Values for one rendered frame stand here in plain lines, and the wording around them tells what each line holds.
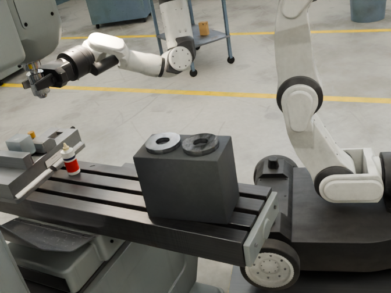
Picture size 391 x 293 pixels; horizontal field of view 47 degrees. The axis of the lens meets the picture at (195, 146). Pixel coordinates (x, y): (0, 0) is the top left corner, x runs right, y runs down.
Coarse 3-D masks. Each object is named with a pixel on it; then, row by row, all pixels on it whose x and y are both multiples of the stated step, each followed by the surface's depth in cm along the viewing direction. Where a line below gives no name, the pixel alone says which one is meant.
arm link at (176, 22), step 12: (180, 0) 144; (168, 12) 144; (180, 12) 144; (168, 24) 145; (180, 24) 144; (168, 36) 146; (180, 36) 144; (192, 36) 147; (168, 48) 148; (180, 48) 142; (192, 48) 144; (180, 60) 142; (192, 60) 144
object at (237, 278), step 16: (240, 272) 164; (304, 272) 159; (320, 272) 158; (336, 272) 157; (352, 272) 156; (368, 272) 155; (384, 272) 154; (240, 288) 158; (256, 288) 156; (288, 288) 154; (304, 288) 153; (320, 288) 152; (336, 288) 151; (352, 288) 150; (368, 288) 149; (384, 288) 148
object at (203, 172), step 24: (144, 144) 114; (168, 144) 109; (192, 144) 107; (216, 144) 106; (144, 168) 110; (168, 168) 107; (192, 168) 105; (216, 168) 103; (144, 192) 114; (168, 192) 112; (192, 192) 109; (216, 192) 106; (168, 216) 116; (192, 216) 113; (216, 216) 110
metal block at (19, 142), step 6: (12, 138) 142; (18, 138) 141; (24, 138) 140; (30, 138) 142; (6, 144) 141; (12, 144) 140; (18, 144) 139; (24, 144) 140; (30, 144) 143; (12, 150) 142; (18, 150) 140; (24, 150) 141; (30, 150) 143
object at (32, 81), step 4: (40, 76) 122; (44, 76) 123; (28, 80) 122; (32, 80) 121; (36, 80) 122; (32, 84) 122; (32, 88) 123; (44, 88) 123; (48, 88) 125; (36, 92) 123; (40, 92) 123; (44, 92) 124; (48, 92) 125; (36, 96) 124
